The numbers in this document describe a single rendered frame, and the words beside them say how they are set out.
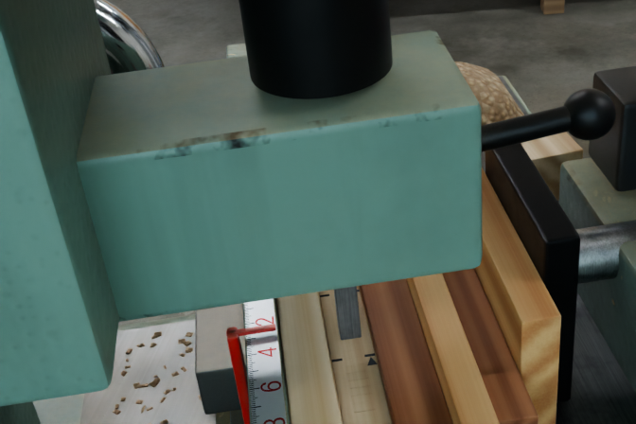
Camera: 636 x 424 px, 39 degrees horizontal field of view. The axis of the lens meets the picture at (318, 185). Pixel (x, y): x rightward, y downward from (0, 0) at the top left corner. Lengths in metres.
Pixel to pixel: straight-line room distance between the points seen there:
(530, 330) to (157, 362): 0.33
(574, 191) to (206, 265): 0.22
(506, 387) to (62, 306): 0.17
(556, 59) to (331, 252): 2.61
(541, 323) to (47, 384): 0.18
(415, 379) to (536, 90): 2.37
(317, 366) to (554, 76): 2.46
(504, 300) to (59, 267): 0.18
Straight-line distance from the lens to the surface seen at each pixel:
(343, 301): 0.38
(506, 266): 0.38
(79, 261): 0.29
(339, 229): 0.32
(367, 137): 0.30
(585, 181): 0.47
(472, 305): 0.40
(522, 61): 2.90
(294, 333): 0.40
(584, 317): 0.48
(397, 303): 0.41
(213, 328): 0.57
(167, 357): 0.63
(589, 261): 0.42
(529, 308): 0.36
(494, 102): 0.63
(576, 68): 2.86
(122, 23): 0.45
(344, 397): 0.38
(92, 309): 0.30
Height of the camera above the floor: 1.21
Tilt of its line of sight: 32 degrees down
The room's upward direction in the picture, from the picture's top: 7 degrees counter-clockwise
